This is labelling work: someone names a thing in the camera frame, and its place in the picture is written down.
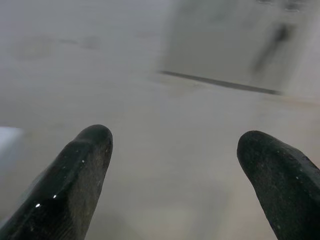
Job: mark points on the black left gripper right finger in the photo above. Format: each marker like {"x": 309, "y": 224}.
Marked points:
{"x": 285, "y": 187}

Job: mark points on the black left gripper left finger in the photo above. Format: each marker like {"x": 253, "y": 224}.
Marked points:
{"x": 70, "y": 187}

